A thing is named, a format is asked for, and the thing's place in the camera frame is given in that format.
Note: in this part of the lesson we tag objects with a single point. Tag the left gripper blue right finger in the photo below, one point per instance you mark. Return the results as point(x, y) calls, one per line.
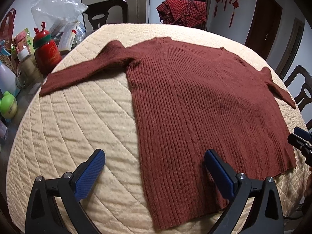
point(222, 173)

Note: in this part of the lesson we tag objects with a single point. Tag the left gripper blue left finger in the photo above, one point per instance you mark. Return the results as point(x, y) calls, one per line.
point(87, 173)

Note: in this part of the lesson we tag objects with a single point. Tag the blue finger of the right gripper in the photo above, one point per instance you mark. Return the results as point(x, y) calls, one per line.
point(299, 144)
point(307, 136)

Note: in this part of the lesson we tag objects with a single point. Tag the maroon knit sweater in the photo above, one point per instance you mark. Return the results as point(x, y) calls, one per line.
point(188, 99)

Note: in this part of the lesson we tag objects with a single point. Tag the glass jar white lid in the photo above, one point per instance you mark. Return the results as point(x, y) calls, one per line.
point(27, 70)

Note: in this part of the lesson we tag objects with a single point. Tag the red reindeer thermos bottle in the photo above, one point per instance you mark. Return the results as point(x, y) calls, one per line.
point(46, 53)

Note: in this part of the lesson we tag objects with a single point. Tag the white bottle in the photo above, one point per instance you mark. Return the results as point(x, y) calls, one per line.
point(8, 81)

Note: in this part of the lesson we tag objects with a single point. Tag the dark wooden door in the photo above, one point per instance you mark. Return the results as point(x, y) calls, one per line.
point(264, 27)

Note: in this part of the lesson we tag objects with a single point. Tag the black chair behind table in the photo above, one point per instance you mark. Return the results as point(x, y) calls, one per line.
point(98, 13)

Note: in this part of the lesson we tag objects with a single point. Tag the clear plastic bag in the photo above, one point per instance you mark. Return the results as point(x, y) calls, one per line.
point(56, 14)

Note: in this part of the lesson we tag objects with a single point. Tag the red gift bag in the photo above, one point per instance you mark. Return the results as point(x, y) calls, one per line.
point(7, 27)

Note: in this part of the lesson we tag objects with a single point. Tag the red plaid shirt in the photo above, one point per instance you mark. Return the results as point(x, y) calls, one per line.
point(184, 13)

